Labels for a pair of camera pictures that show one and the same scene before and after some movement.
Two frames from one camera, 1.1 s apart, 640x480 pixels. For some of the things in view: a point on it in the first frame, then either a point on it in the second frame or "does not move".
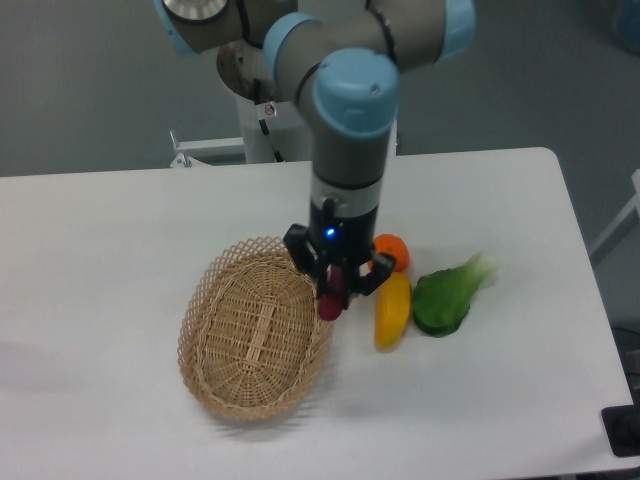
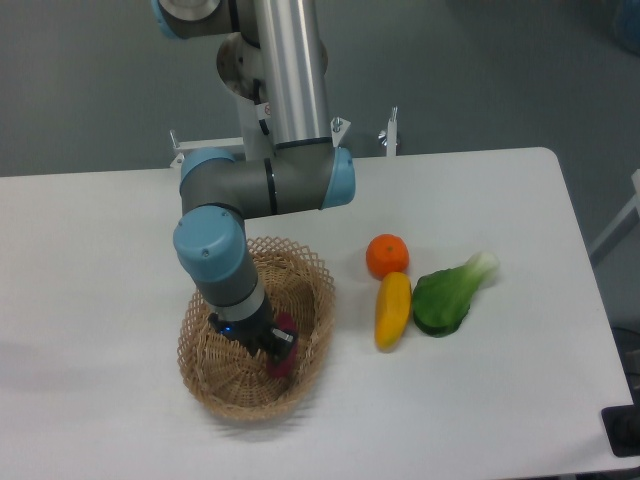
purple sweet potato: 331,302 -> 283,367
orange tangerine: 394,246 does not move
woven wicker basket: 252,339 does not move
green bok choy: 442,298 does not move
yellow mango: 393,309 does not move
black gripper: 342,236 -> 257,333
